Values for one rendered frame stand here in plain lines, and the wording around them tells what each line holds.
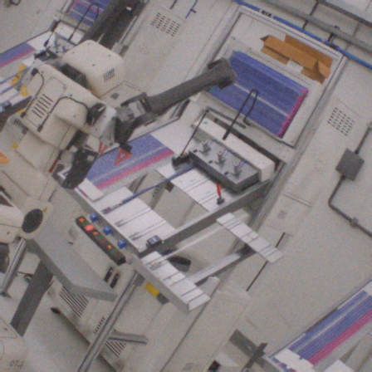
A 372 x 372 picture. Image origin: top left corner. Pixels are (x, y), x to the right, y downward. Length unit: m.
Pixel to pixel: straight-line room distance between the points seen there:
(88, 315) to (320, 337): 1.40
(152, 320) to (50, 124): 1.24
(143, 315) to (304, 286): 1.69
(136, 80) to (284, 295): 1.68
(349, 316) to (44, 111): 1.36
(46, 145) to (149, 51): 2.09
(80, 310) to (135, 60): 1.61
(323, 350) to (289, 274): 2.31
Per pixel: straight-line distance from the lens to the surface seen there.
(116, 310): 3.19
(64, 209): 4.79
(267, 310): 5.04
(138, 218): 3.29
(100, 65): 2.59
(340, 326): 2.80
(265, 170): 3.41
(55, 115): 2.56
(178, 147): 3.68
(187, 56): 6.04
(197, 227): 3.26
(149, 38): 4.57
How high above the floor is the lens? 1.49
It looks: 9 degrees down
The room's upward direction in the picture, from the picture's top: 30 degrees clockwise
